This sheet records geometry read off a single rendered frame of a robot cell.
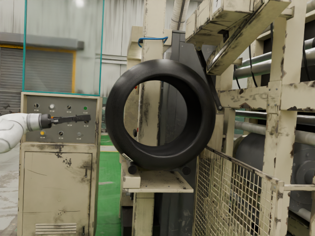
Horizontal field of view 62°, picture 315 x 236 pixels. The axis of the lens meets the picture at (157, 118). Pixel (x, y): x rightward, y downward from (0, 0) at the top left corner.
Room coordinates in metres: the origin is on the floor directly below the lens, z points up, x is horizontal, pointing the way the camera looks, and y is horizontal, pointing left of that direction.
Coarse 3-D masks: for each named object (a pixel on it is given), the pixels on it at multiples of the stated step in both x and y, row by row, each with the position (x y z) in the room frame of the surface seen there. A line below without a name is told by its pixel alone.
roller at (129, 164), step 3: (126, 159) 1.51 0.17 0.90; (129, 162) 1.37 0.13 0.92; (129, 165) 1.31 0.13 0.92; (132, 165) 1.30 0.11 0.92; (135, 165) 1.35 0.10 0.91; (129, 168) 1.29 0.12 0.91; (132, 168) 1.29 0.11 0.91; (135, 168) 1.29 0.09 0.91; (129, 171) 1.29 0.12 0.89; (132, 171) 1.29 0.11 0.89; (135, 171) 1.29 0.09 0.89; (132, 174) 1.29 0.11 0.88
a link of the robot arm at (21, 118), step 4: (0, 116) 1.26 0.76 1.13; (4, 116) 1.25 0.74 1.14; (8, 116) 1.24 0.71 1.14; (12, 116) 1.24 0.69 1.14; (16, 116) 1.25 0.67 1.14; (20, 116) 1.25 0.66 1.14; (24, 116) 1.27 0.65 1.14; (8, 120) 1.20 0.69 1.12; (12, 120) 1.20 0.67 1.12; (16, 120) 1.22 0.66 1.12; (20, 120) 1.23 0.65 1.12; (24, 120) 1.25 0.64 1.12; (20, 124) 1.22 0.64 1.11; (24, 124) 1.25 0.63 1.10; (24, 128) 1.24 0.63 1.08; (24, 132) 1.25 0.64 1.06
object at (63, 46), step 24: (48, 0) 1.91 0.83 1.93; (72, 0) 1.94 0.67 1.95; (96, 0) 1.96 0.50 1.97; (24, 24) 1.88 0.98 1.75; (48, 24) 1.91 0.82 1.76; (72, 24) 1.94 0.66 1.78; (96, 24) 1.96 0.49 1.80; (24, 48) 1.88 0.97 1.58; (48, 48) 1.91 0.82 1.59; (72, 48) 1.94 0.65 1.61; (96, 48) 1.97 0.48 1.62; (24, 72) 1.89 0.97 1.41; (48, 72) 1.91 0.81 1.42; (72, 72) 1.94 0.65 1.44; (96, 72) 1.97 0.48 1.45
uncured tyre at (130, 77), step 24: (144, 72) 1.27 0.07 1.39; (168, 72) 1.28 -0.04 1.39; (192, 72) 1.33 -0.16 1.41; (120, 96) 1.25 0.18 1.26; (192, 96) 1.58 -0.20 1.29; (120, 120) 1.25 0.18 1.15; (192, 120) 1.59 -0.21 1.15; (120, 144) 1.26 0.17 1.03; (168, 144) 1.57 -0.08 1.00; (192, 144) 1.30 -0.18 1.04; (144, 168) 1.32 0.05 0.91; (168, 168) 1.32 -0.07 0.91
